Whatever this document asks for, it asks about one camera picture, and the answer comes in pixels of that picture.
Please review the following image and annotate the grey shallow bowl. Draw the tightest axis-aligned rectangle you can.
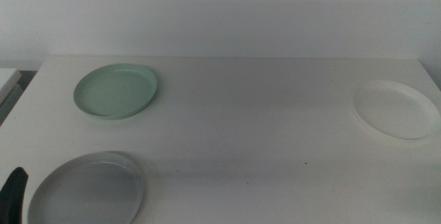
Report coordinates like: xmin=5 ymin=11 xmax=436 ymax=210
xmin=27 ymin=151 xmax=145 ymax=224

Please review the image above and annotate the pale green shallow bowl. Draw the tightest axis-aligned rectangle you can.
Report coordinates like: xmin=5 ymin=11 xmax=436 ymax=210
xmin=73 ymin=63 xmax=158 ymax=120

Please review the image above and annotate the white shallow bowl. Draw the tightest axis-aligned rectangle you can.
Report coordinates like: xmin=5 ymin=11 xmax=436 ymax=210
xmin=352 ymin=79 xmax=441 ymax=141

